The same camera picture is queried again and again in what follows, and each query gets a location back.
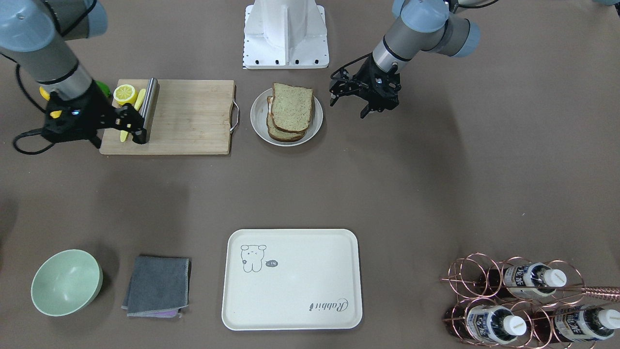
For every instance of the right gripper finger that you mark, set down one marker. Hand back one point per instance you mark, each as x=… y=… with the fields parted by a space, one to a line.
x=127 y=118
x=139 y=135

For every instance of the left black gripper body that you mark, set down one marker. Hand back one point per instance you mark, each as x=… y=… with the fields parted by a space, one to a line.
x=366 y=79

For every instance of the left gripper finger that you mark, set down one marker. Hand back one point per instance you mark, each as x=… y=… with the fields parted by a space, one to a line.
x=366 y=111

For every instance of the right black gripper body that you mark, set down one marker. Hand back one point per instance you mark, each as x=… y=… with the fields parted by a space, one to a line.
x=98 y=109

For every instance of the bread slice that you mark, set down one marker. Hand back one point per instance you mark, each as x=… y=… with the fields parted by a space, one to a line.
x=292 y=107
x=276 y=133

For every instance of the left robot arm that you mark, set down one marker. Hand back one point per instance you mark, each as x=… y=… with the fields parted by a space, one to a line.
x=419 y=26

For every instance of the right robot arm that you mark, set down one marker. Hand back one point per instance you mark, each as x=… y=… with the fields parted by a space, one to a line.
x=35 y=34

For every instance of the cream serving tray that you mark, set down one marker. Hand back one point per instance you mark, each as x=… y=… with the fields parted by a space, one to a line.
x=292 y=279

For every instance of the lemon half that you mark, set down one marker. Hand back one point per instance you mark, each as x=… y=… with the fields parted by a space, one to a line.
x=125 y=94

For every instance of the green lime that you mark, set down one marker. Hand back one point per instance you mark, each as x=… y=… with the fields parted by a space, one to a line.
x=104 y=88

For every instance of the white plate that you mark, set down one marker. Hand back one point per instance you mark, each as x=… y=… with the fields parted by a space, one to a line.
x=258 y=114

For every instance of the grey folded cloth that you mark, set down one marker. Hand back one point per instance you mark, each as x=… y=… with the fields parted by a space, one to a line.
x=159 y=287

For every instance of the green bowl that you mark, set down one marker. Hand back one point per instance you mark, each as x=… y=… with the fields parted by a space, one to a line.
x=66 y=283

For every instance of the drink bottle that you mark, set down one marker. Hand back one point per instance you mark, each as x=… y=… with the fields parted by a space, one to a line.
x=494 y=324
x=586 y=324
x=533 y=281

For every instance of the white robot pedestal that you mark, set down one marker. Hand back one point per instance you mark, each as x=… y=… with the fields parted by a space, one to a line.
x=285 y=34

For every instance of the copper wire bottle rack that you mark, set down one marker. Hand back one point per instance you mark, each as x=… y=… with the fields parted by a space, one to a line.
x=476 y=279

